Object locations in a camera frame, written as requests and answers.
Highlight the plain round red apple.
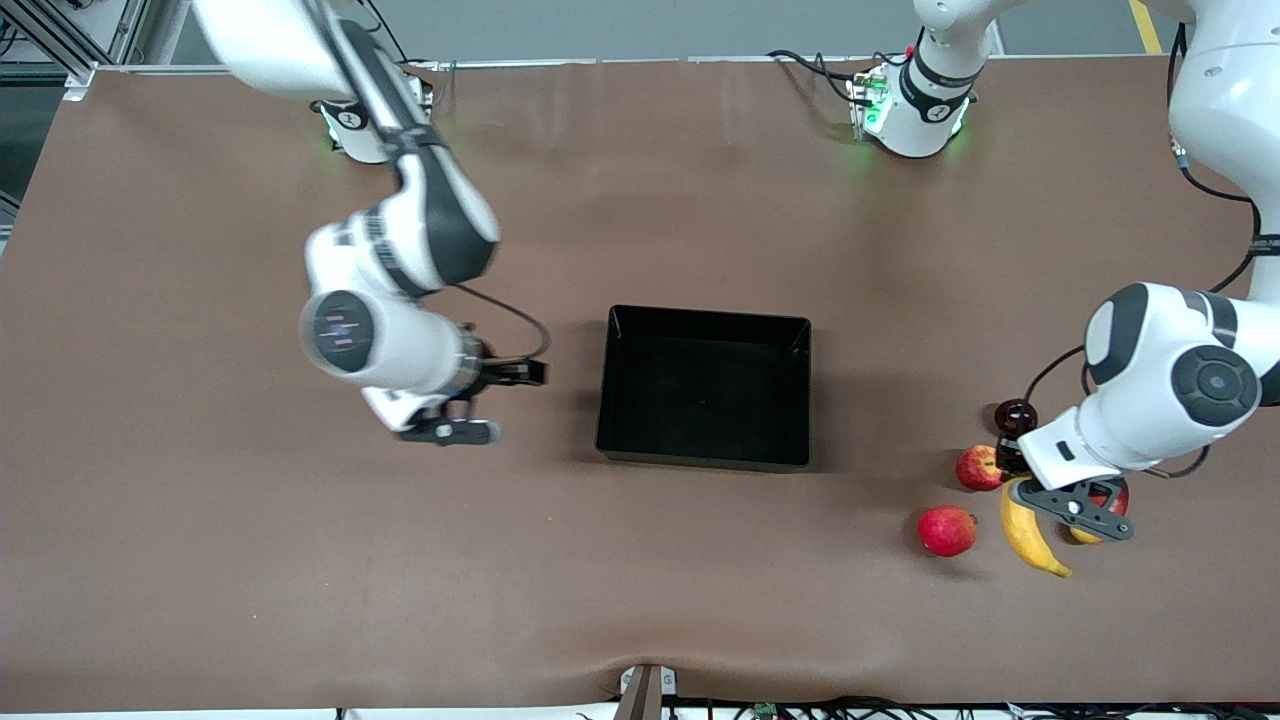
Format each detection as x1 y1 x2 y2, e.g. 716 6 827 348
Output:
917 505 979 558

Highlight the aluminium frame strut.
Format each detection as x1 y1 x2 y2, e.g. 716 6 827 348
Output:
0 0 151 101

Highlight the large table cover mat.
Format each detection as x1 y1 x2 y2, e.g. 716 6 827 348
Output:
0 55 1280 713

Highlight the red yellow mango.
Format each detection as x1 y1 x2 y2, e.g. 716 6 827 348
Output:
1068 478 1131 546

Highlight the black left arm base cable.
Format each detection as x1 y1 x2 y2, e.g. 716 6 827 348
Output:
766 48 886 103

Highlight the red yellow striped apple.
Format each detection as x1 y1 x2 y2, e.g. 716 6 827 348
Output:
955 444 1009 492

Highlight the black plastic tray box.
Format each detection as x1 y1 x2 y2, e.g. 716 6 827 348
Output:
594 304 813 473

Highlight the yellow banana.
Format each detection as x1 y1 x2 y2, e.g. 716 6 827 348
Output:
1000 478 1074 580

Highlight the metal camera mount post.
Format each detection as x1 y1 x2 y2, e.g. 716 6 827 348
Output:
613 663 681 720

